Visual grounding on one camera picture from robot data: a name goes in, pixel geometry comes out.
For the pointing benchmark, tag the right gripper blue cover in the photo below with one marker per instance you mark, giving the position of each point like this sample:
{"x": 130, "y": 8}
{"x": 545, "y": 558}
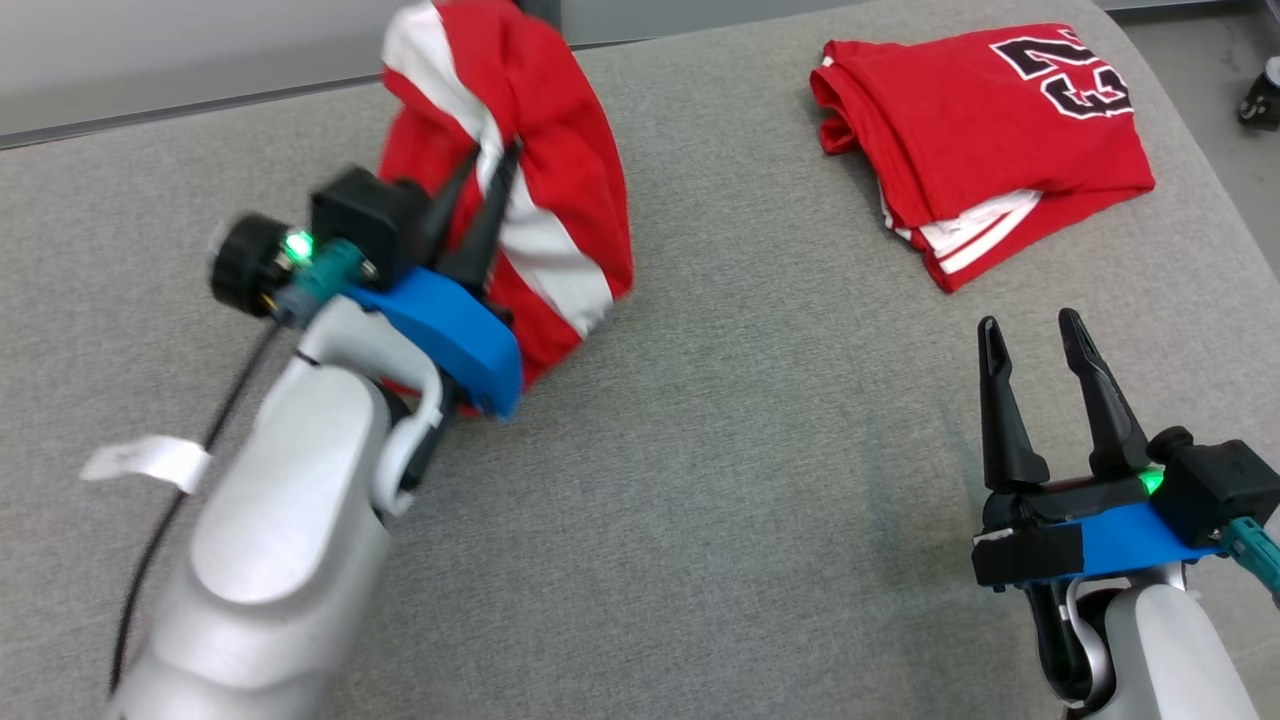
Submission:
{"x": 1100, "y": 540}

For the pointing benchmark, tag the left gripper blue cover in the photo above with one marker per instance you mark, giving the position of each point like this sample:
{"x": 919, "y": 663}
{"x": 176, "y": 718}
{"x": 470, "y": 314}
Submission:
{"x": 460, "y": 335}

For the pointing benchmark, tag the red shorts with white stripes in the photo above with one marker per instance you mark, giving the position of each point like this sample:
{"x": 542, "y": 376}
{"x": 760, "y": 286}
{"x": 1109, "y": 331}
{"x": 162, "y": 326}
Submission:
{"x": 550, "y": 130}

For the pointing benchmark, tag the red jersey with black number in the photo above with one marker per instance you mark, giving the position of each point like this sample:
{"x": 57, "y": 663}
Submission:
{"x": 980, "y": 150}

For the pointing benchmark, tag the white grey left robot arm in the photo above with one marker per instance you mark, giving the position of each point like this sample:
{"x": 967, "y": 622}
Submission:
{"x": 290, "y": 540}

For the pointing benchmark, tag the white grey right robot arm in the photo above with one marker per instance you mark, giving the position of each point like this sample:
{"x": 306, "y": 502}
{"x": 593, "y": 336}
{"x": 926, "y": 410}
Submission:
{"x": 1160, "y": 660}

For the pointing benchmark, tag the black caster wheel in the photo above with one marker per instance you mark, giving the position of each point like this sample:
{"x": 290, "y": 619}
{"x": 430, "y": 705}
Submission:
{"x": 1262, "y": 100}

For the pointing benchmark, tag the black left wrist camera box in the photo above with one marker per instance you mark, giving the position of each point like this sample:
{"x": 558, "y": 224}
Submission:
{"x": 365, "y": 215}

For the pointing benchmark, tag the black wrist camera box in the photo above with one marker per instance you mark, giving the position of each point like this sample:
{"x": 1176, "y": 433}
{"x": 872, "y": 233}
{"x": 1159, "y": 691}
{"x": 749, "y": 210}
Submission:
{"x": 365, "y": 215}
{"x": 1215, "y": 485}

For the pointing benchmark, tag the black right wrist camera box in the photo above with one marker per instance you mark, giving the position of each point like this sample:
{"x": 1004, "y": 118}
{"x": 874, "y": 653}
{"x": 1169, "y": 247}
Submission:
{"x": 1215, "y": 485}

